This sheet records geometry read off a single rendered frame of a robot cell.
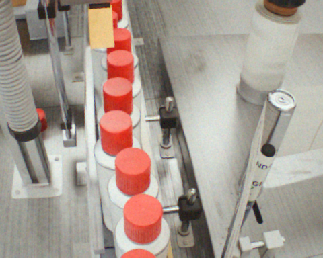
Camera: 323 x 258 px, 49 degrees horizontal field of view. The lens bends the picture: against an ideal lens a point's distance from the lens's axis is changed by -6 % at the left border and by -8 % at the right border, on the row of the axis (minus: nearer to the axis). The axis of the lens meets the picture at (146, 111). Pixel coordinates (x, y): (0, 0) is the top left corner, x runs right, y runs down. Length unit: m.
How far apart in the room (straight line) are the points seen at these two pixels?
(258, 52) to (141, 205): 0.41
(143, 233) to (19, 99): 0.16
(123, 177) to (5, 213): 0.34
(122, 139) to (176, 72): 0.40
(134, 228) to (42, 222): 0.32
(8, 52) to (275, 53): 0.46
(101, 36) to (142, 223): 0.26
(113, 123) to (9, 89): 0.11
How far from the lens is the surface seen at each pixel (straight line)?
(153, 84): 0.80
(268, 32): 0.63
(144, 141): 0.58
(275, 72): 0.68
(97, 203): 0.46
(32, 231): 0.61
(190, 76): 0.75
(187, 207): 0.51
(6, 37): 0.31
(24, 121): 0.36
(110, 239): 0.53
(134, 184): 0.35
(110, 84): 0.42
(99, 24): 0.48
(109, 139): 0.37
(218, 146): 0.63
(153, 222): 0.31
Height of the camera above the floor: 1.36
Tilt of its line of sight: 45 degrees down
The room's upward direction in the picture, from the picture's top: 1 degrees clockwise
